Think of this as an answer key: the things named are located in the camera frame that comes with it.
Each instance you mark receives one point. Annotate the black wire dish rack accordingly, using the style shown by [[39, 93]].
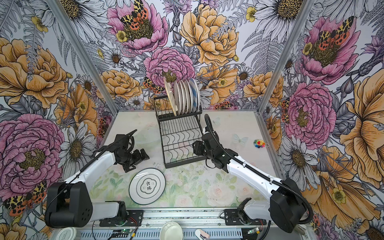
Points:
[[178, 134]]

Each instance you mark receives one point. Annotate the cream floral oval plate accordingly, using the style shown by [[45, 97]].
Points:
[[188, 96]]

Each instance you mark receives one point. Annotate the white round bowl below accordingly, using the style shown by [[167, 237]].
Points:
[[171, 231]]

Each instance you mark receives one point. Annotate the orange sunburst plate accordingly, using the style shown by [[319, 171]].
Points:
[[193, 108], [183, 96]]

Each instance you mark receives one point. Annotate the yellow woven placemat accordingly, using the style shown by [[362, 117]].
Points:
[[171, 97]]

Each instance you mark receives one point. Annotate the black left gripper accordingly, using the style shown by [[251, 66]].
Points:
[[138, 159]]

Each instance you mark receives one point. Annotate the red character white plate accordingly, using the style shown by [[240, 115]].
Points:
[[178, 97]]

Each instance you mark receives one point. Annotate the white round lid below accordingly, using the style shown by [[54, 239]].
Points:
[[69, 233]]

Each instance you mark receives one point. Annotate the white fabric butterfly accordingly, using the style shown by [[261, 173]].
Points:
[[236, 140], [217, 121]]

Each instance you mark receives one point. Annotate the white fabric butterfly far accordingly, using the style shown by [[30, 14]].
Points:
[[217, 121]]

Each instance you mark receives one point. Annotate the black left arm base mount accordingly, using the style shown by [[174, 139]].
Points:
[[124, 218]]

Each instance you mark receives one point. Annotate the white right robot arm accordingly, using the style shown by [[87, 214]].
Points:
[[287, 207]]

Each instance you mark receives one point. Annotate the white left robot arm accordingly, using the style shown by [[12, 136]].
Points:
[[69, 202]]

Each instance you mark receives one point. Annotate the small white pink object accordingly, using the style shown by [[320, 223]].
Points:
[[202, 235]]

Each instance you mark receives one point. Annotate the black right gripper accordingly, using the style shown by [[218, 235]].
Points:
[[197, 149]]

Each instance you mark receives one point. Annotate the white fabric butterfly near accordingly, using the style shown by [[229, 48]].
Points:
[[236, 140]]

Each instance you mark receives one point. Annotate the blue white striped plate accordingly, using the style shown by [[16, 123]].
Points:
[[196, 95]]

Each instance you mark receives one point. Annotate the rainbow sunflower plush toy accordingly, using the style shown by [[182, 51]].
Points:
[[260, 144]]

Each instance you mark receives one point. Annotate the white grey emblem plate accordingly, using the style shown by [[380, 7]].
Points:
[[147, 186]]

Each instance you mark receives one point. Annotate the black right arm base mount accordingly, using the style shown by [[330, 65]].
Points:
[[237, 217]]

